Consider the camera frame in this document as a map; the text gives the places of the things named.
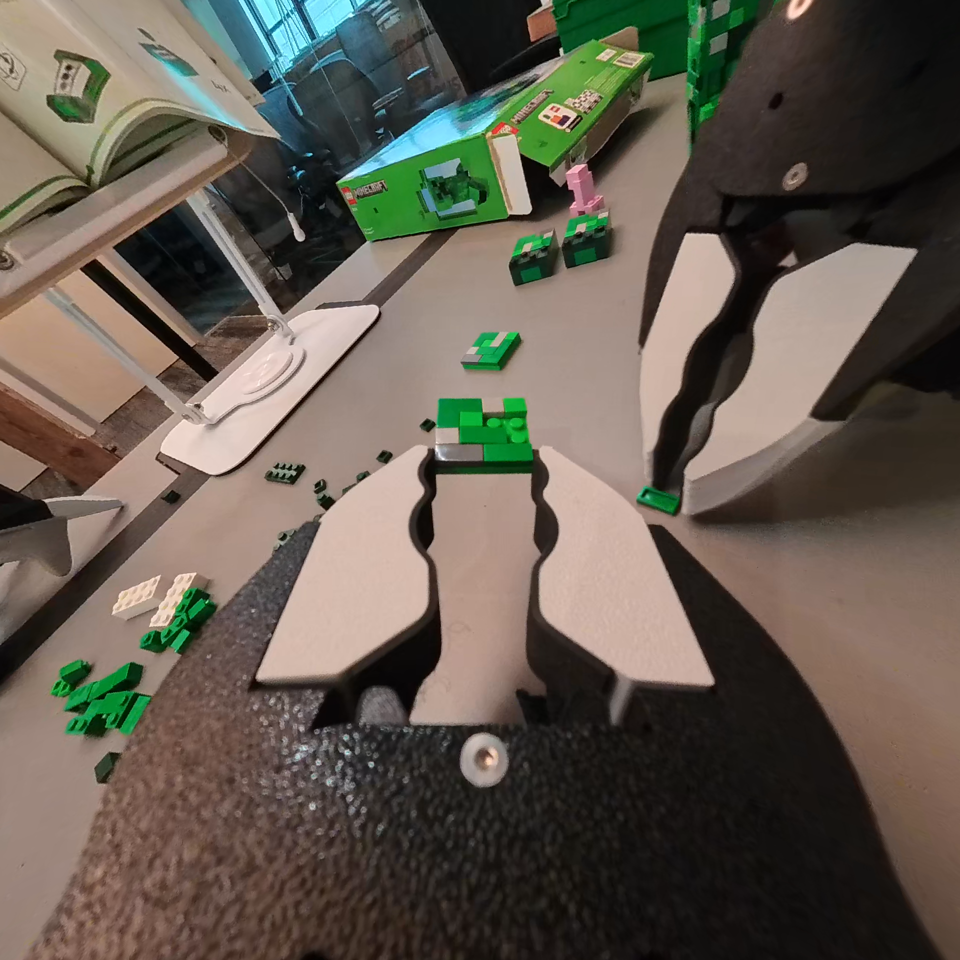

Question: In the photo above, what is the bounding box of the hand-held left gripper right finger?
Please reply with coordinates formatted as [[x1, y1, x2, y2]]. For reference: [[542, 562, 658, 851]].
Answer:
[[528, 444, 718, 727]]

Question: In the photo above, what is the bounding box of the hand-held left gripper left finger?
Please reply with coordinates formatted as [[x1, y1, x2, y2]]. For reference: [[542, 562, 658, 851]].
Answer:
[[255, 444, 441, 725]]

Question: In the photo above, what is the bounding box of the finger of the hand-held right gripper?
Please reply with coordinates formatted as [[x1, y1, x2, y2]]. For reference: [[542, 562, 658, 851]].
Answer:
[[638, 231, 741, 490], [678, 240, 921, 518]]

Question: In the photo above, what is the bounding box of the green lego panel with studs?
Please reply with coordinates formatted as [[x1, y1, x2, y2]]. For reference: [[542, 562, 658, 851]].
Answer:
[[432, 396, 536, 478]]

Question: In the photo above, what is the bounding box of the dark green lego cube build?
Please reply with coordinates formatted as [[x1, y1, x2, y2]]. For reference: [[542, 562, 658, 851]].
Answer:
[[561, 211, 617, 270], [509, 228, 561, 287]]

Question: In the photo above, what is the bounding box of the large green lego figure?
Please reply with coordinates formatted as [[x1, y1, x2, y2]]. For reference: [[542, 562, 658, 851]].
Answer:
[[686, 0, 760, 157]]

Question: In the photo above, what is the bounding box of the pink lego pig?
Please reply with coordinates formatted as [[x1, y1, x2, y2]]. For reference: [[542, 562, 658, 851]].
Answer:
[[565, 162, 606, 216]]

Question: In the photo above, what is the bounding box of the white lego brick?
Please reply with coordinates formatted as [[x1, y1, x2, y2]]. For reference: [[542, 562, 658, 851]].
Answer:
[[149, 571, 210, 628], [111, 575, 163, 621]]

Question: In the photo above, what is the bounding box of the flat green lego panel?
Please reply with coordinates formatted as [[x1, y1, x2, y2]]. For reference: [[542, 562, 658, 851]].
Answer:
[[460, 329, 523, 372]]

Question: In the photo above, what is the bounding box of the pile of green lego bricks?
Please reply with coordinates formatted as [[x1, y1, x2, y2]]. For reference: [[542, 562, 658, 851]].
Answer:
[[50, 588, 220, 741]]

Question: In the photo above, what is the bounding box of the green lego box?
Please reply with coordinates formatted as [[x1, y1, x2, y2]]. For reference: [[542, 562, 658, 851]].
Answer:
[[335, 41, 655, 243]]

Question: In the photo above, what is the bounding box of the lego instruction booklet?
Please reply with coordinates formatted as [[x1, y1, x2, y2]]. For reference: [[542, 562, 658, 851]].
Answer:
[[0, 0, 280, 235]]

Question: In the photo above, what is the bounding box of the pile of dark green pieces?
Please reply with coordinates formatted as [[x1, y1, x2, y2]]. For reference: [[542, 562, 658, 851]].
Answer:
[[161, 448, 396, 546]]

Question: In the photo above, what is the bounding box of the white book stand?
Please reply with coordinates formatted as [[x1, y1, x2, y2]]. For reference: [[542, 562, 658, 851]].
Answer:
[[0, 123, 381, 479]]

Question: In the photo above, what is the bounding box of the green plastic crate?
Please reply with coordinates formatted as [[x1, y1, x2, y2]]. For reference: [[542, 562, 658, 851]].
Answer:
[[554, 0, 696, 81]]

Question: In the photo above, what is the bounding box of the black partition panel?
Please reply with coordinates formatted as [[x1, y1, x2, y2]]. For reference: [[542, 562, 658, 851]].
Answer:
[[448, 0, 565, 93]]

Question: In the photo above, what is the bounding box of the spare hand-held gripper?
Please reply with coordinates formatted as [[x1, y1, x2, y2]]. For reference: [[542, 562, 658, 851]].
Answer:
[[0, 483, 126, 654]]

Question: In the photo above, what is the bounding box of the group of black office chairs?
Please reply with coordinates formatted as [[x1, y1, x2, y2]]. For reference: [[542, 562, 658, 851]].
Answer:
[[255, 7, 466, 249]]

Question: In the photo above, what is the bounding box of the large paned window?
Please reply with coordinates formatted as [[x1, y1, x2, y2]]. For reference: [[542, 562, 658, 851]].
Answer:
[[240, 0, 355, 63]]

